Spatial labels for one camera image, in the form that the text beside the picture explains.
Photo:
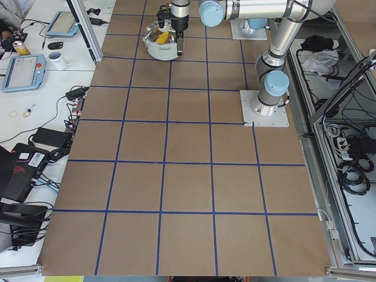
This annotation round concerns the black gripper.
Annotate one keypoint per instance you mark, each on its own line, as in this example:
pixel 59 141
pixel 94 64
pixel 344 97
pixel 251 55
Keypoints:
pixel 180 24

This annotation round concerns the yellow corn cob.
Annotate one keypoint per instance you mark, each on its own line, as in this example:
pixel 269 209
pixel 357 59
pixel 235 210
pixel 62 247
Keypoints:
pixel 163 38

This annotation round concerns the glass pot lid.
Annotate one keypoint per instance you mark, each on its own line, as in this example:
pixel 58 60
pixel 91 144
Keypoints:
pixel 153 30

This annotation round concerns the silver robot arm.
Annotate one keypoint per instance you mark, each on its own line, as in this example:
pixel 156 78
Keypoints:
pixel 269 66

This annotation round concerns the pale green cooking pot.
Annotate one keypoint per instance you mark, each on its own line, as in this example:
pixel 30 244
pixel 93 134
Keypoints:
pixel 166 52

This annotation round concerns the black power brick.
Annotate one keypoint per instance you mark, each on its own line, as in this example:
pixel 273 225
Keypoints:
pixel 76 93

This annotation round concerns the blue teach pendant far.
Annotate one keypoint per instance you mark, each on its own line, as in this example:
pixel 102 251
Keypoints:
pixel 63 24

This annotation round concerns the blue teach pendant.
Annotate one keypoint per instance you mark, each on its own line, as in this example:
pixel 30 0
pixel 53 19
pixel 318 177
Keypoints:
pixel 24 73
pixel 63 24

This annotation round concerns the white mug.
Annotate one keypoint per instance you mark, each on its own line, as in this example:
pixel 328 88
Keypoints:
pixel 59 60

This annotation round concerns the blue teach pendant near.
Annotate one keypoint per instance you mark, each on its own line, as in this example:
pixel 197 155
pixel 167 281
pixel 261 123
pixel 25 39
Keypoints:
pixel 24 73

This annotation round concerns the black power adapter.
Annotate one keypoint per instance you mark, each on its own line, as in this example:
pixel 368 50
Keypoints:
pixel 52 138

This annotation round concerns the yellow drink can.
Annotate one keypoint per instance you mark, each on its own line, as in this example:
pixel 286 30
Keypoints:
pixel 21 48

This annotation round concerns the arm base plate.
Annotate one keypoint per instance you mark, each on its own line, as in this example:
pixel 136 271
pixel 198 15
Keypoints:
pixel 249 29
pixel 259 115

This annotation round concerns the aluminium frame post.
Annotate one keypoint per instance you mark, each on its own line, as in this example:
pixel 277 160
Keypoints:
pixel 79 12

